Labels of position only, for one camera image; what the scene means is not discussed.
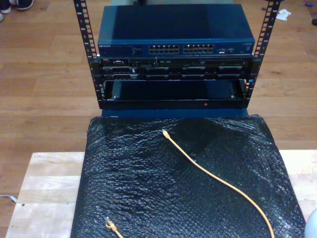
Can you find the yellow network cable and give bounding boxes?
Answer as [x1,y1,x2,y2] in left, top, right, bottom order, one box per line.
[104,128,276,238]

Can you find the blue base panel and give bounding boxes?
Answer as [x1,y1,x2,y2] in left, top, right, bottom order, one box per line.
[101,108,249,119]

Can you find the black rack shelf tray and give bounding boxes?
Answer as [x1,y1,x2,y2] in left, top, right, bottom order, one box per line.
[103,79,250,110]

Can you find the black rack server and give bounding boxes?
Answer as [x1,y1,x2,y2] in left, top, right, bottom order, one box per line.
[98,57,253,81]

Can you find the black bubble wrap mat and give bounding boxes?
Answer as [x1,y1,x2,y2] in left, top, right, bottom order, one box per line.
[70,114,312,238]

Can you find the white crumpled paper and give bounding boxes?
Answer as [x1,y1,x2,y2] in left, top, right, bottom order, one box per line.
[276,9,292,22]

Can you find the black rack frame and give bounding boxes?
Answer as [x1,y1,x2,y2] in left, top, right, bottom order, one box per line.
[73,0,282,110]

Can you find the blue network switch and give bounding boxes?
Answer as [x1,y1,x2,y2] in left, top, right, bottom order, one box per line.
[97,3,256,57]

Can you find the grey flat ribbon cable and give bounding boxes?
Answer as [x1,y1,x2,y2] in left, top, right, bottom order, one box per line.
[0,194,18,203]

